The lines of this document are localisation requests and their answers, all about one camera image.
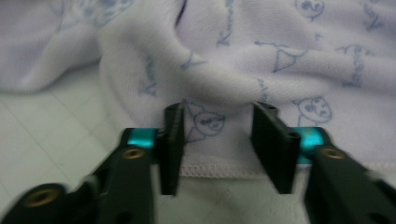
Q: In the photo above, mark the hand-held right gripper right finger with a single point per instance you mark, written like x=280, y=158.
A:
x=274, y=146

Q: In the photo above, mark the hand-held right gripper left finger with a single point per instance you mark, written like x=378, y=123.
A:
x=171, y=149

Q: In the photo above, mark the lilac printed towel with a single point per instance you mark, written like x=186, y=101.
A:
x=249, y=62

